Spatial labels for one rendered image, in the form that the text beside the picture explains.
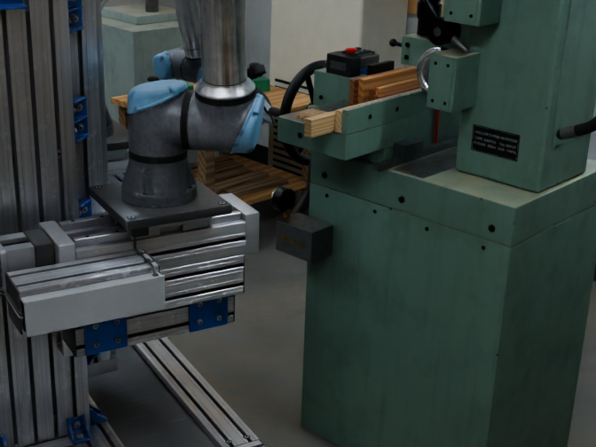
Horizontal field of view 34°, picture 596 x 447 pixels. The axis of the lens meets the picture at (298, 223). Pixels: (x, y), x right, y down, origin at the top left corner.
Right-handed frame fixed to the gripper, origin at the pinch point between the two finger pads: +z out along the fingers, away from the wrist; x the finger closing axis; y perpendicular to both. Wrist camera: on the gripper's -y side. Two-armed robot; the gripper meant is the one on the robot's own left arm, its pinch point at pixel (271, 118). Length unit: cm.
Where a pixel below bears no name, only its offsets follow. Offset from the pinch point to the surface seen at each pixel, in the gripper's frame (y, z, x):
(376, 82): -30.7, 21.3, -0.8
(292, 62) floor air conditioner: 66, -79, -117
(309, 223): 2.1, 33.0, 13.9
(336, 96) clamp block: -20.0, 13.9, -0.2
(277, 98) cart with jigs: 69, -63, -96
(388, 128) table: -29.7, 34.4, 7.4
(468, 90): -48, 44, 3
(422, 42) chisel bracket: -43.2, 22.7, -7.9
